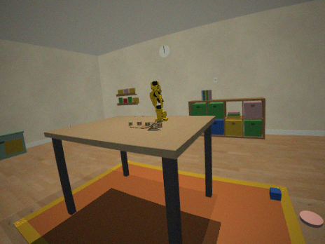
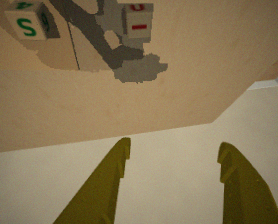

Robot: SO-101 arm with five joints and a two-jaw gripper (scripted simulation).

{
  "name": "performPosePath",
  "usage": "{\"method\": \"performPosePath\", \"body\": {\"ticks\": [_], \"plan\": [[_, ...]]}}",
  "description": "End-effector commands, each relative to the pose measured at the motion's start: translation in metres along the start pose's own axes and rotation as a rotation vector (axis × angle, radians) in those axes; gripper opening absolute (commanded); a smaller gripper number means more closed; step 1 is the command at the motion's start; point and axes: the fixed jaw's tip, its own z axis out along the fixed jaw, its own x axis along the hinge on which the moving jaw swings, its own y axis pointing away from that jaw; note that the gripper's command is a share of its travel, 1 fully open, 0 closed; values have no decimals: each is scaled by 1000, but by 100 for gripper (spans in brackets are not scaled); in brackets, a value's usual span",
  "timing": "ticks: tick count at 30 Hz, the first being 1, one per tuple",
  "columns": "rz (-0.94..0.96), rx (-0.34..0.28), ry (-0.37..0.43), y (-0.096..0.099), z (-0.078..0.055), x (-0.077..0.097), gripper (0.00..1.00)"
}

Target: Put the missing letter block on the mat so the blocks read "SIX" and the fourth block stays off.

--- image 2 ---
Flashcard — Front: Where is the beige block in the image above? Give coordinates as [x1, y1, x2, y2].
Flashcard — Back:
[4, 0, 52, 41]
[124, 3, 152, 39]

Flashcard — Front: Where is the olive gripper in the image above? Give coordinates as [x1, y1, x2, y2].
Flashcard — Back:
[53, 137, 278, 224]

